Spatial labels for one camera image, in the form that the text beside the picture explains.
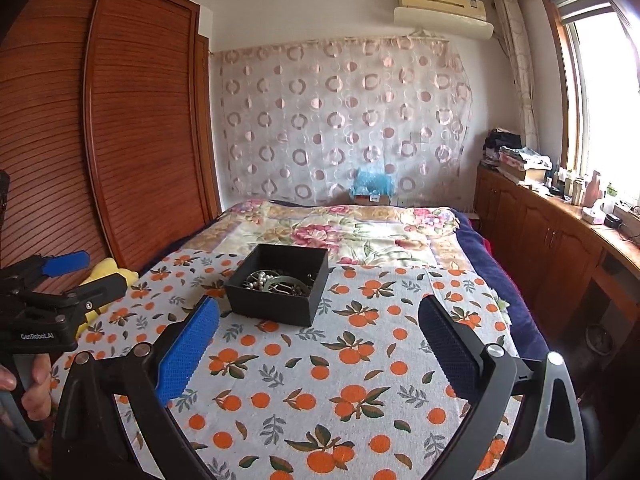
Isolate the beige patterned window curtain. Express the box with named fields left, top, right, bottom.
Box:
left=494, top=0, right=538, bottom=150

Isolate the person's left hand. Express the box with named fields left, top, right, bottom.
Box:
left=0, top=352, right=54, bottom=424

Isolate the black cardboard jewelry box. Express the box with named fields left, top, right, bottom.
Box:
left=224, top=244, right=329, bottom=327

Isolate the orange-print white cloth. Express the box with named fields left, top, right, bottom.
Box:
left=46, top=248, right=522, bottom=480

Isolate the dark blue blanket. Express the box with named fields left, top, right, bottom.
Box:
left=452, top=209, right=549, bottom=360

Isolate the cream wall air conditioner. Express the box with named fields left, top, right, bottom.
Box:
left=394, top=0, right=495, bottom=40

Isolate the blue bubble wrap bundle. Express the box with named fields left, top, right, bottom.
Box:
left=349, top=169, right=395, bottom=198

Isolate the pink circle-pattern curtain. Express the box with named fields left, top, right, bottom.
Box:
left=212, top=36, right=474, bottom=209

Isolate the yellow plush toy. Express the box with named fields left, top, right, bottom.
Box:
left=76, top=258, right=139, bottom=338

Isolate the white pearl bracelet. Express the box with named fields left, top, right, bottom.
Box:
left=242, top=268, right=277, bottom=292

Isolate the window with wooden frame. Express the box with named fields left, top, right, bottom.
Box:
left=542, top=0, right=639, bottom=205

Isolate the floral pink quilt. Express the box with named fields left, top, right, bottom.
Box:
left=183, top=200, right=472, bottom=271

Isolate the green jade bangle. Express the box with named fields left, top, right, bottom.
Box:
left=262, top=275, right=310, bottom=297

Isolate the small cardboard box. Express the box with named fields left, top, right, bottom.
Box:
left=352, top=195, right=390, bottom=206

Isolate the wooden cabinet counter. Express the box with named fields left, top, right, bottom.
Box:
left=474, top=166, right=639, bottom=342

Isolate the wooden slatted wardrobe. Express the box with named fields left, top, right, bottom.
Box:
left=1, top=0, right=219, bottom=272

